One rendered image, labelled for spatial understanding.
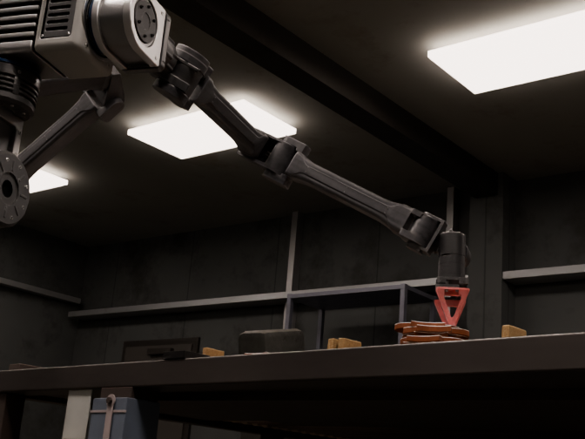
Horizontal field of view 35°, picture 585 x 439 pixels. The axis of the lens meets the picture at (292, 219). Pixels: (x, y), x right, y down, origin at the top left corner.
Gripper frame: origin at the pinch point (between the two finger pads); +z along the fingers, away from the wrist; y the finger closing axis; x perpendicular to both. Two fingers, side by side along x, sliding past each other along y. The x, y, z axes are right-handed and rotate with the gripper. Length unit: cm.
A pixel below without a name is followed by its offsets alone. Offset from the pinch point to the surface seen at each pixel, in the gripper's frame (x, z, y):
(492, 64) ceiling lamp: -37, -223, 330
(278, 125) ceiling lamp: 108, -225, 436
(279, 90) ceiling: 102, -234, 393
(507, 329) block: -8.8, 5.8, -28.7
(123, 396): 74, 17, 18
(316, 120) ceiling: 81, -233, 445
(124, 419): 72, 22, 15
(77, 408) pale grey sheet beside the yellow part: 89, 19, 31
